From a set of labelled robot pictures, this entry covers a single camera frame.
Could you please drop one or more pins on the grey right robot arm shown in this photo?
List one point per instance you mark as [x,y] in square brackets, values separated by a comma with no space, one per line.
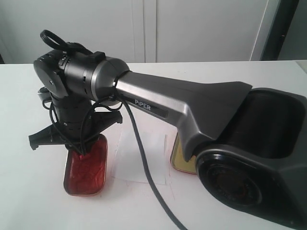
[250,145]

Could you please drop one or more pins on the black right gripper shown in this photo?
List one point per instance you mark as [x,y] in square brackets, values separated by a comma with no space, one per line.
[75,123]

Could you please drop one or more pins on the gold tin lid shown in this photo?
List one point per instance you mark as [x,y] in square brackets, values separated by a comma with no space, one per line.
[177,161]

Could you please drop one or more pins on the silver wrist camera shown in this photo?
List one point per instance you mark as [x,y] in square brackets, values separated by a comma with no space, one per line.
[44,94]

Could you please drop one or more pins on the white cabinet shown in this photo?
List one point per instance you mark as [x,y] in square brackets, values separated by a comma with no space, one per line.
[140,30]

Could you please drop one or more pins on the dark vertical post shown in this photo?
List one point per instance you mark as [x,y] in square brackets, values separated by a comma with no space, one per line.
[287,38]

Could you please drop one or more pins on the white paper sheet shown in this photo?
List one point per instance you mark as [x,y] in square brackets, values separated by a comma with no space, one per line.
[128,164]

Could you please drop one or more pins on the red ink paste tin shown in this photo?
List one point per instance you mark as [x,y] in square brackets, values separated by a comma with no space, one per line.
[87,177]

